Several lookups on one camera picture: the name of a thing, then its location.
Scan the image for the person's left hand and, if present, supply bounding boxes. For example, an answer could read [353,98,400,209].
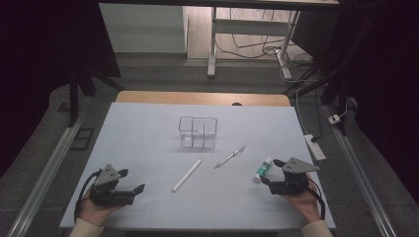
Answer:
[78,194,123,226]

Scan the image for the aluminium rail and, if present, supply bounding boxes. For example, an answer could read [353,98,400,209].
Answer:
[6,113,86,237]
[324,105,398,237]

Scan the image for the white framed desk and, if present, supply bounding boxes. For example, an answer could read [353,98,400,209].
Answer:
[98,0,340,80]

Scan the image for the person's right hand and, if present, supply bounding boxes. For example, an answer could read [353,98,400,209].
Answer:
[281,174,322,225]

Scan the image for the wooden table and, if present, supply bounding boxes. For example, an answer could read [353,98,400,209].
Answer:
[116,90,292,108]

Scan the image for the pale blue table board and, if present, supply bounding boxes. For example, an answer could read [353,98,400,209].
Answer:
[58,102,337,230]

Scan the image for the white power strip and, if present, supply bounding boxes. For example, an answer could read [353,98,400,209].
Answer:
[303,133,327,162]

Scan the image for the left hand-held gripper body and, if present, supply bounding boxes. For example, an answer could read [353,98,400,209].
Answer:
[89,164,136,207]

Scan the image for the white and green tube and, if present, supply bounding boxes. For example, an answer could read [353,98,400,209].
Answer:
[252,156,274,184]

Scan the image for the white power strip cable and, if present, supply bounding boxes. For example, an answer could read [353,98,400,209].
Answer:
[294,88,309,136]

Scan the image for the white pen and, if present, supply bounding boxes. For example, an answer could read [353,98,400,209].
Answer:
[171,158,204,194]

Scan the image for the clear acrylic organizer box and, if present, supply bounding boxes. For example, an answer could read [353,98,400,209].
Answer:
[178,116,218,150]

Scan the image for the white cabinet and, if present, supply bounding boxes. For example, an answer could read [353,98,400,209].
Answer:
[98,3,190,54]

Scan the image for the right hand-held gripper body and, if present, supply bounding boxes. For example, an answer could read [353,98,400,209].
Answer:
[269,157,320,196]

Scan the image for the black metal stand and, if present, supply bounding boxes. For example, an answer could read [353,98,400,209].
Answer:
[67,62,125,127]
[283,9,379,136]

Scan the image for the right hand-held gripper black cable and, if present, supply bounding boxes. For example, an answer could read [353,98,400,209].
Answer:
[307,186,326,221]

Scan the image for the tangle of floor cables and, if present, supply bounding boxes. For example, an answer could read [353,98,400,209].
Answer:
[215,9,314,67]

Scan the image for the dark curtain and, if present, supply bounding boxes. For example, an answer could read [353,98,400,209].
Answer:
[342,0,419,205]
[0,0,122,179]

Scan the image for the silver pen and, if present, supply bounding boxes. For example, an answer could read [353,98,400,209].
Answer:
[213,145,246,170]

